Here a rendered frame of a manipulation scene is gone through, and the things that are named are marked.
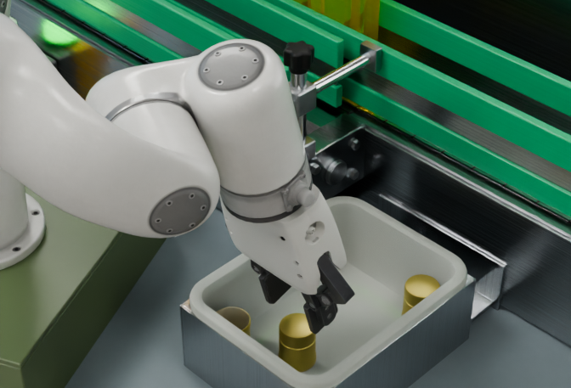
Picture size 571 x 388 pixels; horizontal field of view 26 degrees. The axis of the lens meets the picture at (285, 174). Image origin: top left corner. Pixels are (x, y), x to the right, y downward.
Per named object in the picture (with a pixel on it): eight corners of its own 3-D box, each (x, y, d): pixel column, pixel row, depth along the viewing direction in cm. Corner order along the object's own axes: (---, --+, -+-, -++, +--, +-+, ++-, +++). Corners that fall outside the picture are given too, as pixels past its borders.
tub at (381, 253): (472, 334, 120) (480, 267, 115) (312, 463, 108) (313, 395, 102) (341, 252, 130) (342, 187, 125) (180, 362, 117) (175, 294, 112)
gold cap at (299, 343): (297, 378, 114) (297, 344, 111) (270, 358, 116) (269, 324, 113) (324, 358, 116) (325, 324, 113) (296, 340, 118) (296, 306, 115)
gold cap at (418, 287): (437, 333, 118) (440, 300, 116) (400, 329, 119) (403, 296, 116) (438, 308, 121) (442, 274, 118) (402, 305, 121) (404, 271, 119)
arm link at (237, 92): (96, 154, 86) (64, 72, 92) (137, 248, 94) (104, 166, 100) (296, 73, 88) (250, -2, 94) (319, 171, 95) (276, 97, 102)
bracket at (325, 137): (368, 180, 130) (370, 126, 126) (305, 221, 125) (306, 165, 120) (342, 165, 132) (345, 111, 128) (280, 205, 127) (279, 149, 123)
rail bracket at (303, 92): (381, 118, 127) (387, 11, 119) (265, 188, 117) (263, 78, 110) (360, 106, 129) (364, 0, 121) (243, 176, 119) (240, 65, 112)
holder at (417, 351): (502, 311, 124) (511, 251, 119) (312, 464, 108) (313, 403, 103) (374, 233, 133) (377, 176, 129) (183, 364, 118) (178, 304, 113)
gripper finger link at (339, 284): (361, 282, 100) (348, 304, 105) (292, 218, 102) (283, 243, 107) (352, 291, 100) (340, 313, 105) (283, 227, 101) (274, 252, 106)
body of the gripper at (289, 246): (342, 173, 97) (360, 259, 106) (251, 121, 103) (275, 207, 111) (277, 234, 95) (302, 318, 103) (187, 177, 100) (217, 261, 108)
